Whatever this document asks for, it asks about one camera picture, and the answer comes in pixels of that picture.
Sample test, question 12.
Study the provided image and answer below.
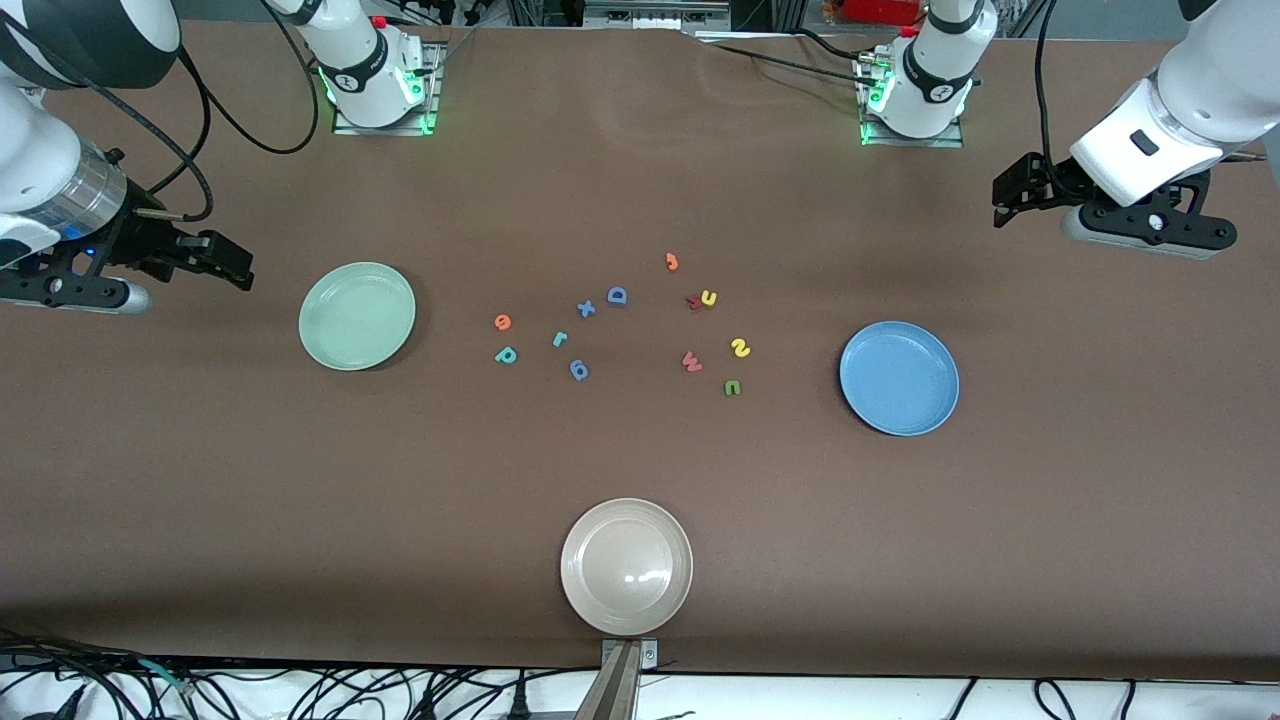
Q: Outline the pale green plate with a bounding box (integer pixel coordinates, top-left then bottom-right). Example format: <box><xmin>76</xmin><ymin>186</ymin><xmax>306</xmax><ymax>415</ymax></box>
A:
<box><xmin>298</xmin><ymin>262</ymin><xmax>417</xmax><ymax>372</ymax></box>

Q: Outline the blue plate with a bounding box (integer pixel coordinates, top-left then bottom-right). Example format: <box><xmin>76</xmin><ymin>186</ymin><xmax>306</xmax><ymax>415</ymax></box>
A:
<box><xmin>839</xmin><ymin>321</ymin><xmax>961</xmax><ymax>437</ymax></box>

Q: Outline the red box behind table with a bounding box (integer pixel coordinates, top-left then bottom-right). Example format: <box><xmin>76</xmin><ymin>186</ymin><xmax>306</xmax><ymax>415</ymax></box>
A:
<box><xmin>845</xmin><ymin>0</ymin><xmax>921</xmax><ymax>26</ymax></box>

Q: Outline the beige plate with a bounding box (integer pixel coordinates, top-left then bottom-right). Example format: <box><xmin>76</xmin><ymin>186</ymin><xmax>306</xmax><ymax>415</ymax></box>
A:
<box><xmin>560</xmin><ymin>498</ymin><xmax>694</xmax><ymax>637</ymax></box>

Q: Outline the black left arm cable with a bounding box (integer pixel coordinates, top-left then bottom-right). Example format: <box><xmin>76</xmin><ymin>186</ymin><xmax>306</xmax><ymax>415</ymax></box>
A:
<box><xmin>1033</xmin><ymin>0</ymin><xmax>1065</xmax><ymax>173</ymax></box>

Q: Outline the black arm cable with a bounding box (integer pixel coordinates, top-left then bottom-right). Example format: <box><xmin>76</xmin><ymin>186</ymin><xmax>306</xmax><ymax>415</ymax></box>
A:
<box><xmin>1033</xmin><ymin>0</ymin><xmax>1065</xmax><ymax>173</ymax></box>
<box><xmin>150</xmin><ymin>0</ymin><xmax>323</xmax><ymax>223</ymax></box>

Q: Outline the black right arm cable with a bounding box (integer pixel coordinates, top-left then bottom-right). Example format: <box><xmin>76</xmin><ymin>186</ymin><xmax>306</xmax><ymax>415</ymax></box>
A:
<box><xmin>150</xmin><ymin>0</ymin><xmax>323</xmax><ymax>223</ymax></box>

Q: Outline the black cable on table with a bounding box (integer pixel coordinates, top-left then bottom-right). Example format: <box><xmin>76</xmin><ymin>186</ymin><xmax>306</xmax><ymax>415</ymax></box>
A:
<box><xmin>790</xmin><ymin>28</ymin><xmax>883</xmax><ymax>67</ymax></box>
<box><xmin>700</xmin><ymin>38</ymin><xmax>871</xmax><ymax>86</ymax></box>

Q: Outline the teal floor cable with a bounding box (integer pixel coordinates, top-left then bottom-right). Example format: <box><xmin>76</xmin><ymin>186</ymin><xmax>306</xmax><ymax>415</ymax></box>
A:
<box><xmin>135</xmin><ymin>658</ymin><xmax>196</xmax><ymax>698</ymax></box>

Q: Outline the metal camera post bracket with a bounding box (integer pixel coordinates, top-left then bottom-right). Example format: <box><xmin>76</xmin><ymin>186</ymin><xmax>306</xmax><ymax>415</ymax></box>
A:
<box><xmin>575</xmin><ymin>638</ymin><xmax>661</xmax><ymax>720</ymax></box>

